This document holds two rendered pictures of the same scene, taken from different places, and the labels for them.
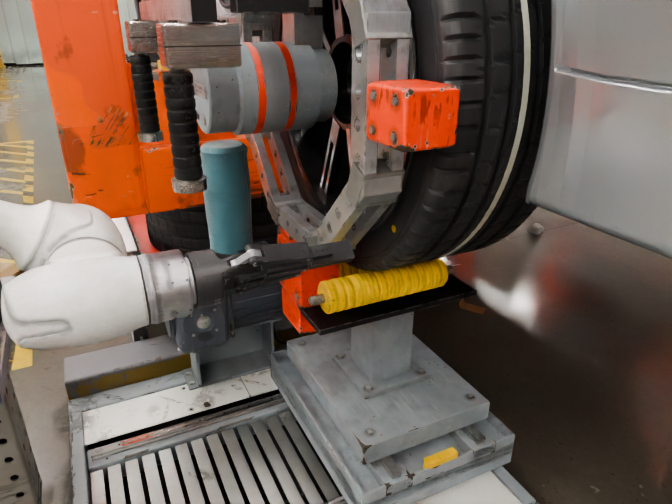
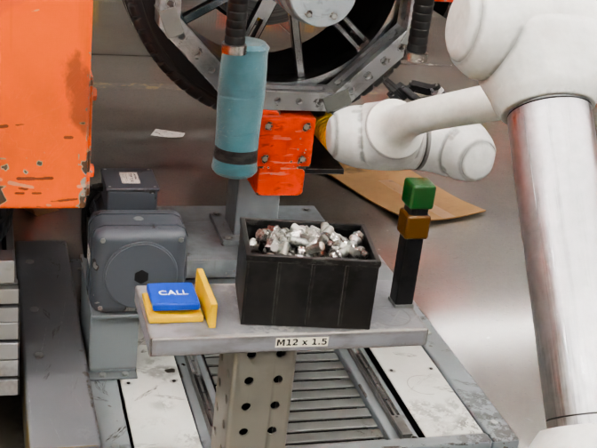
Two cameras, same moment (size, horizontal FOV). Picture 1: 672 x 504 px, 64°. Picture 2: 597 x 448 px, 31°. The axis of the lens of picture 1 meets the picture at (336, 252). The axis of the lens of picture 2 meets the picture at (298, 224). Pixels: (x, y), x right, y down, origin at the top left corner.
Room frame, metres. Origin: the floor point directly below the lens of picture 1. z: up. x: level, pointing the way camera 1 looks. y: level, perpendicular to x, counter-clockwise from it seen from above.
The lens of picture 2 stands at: (0.59, 2.13, 1.22)
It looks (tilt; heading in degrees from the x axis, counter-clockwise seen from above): 23 degrees down; 278
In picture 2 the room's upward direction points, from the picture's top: 7 degrees clockwise
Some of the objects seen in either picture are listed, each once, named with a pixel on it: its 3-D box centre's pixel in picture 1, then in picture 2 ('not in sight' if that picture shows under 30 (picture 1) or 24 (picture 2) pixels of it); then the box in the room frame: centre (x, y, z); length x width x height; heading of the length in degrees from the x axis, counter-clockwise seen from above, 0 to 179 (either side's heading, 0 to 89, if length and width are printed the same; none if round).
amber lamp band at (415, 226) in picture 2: not in sight; (413, 223); (0.62, 0.58, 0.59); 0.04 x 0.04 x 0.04; 26
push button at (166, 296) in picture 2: not in sight; (172, 299); (0.95, 0.74, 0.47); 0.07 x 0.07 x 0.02; 26
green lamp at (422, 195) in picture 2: not in sight; (418, 193); (0.62, 0.58, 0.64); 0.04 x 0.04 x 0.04; 26
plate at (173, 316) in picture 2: not in sight; (171, 307); (0.95, 0.74, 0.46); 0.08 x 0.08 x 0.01; 26
